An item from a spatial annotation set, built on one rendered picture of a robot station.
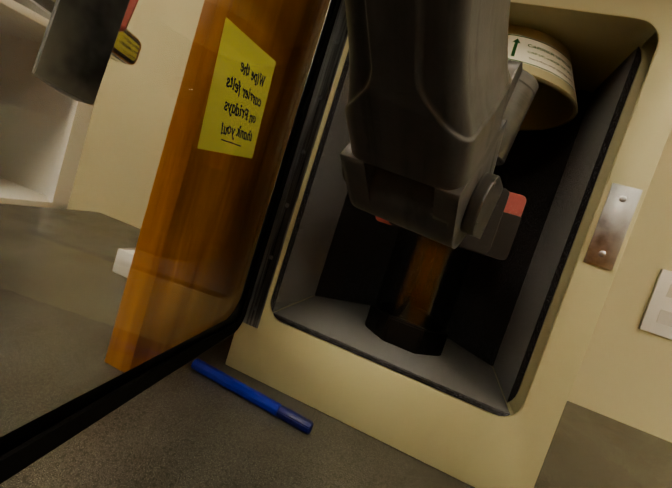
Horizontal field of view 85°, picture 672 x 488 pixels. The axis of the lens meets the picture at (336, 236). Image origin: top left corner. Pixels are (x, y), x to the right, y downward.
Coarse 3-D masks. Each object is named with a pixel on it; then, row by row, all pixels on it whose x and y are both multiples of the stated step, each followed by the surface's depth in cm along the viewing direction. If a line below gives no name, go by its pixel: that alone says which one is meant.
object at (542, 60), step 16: (512, 32) 36; (528, 32) 36; (512, 48) 35; (528, 48) 35; (544, 48) 35; (560, 48) 36; (528, 64) 34; (544, 64) 35; (560, 64) 36; (544, 80) 34; (560, 80) 35; (544, 96) 45; (560, 96) 42; (528, 112) 47; (544, 112) 45; (560, 112) 42; (576, 112) 39; (528, 128) 47; (544, 128) 46
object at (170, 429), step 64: (192, 384) 36; (256, 384) 39; (64, 448) 24; (128, 448) 26; (192, 448) 28; (256, 448) 30; (320, 448) 32; (384, 448) 35; (576, 448) 48; (640, 448) 55
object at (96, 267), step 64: (0, 0) 10; (192, 0) 18; (256, 0) 23; (320, 0) 32; (0, 64) 11; (128, 64) 15; (192, 64) 19; (256, 64) 25; (0, 128) 12; (64, 128) 14; (128, 128) 16; (192, 128) 21; (256, 128) 28; (0, 192) 12; (64, 192) 14; (128, 192) 18; (192, 192) 23; (256, 192) 32; (0, 256) 13; (64, 256) 15; (128, 256) 19; (192, 256) 25; (0, 320) 14; (64, 320) 16; (128, 320) 21; (192, 320) 28; (0, 384) 14; (64, 384) 18
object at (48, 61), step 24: (72, 0) 11; (96, 0) 12; (120, 0) 12; (48, 24) 10; (72, 24) 11; (96, 24) 12; (120, 24) 13; (48, 48) 11; (72, 48) 11; (96, 48) 12; (48, 72) 11; (72, 72) 12; (96, 72) 12; (72, 96) 12
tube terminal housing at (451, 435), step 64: (512, 0) 33; (576, 0) 32; (640, 0) 30; (576, 64) 40; (640, 64) 33; (320, 128) 38; (640, 128) 30; (576, 256) 34; (576, 320) 31; (320, 384) 38; (384, 384) 36; (448, 448) 34; (512, 448) 33
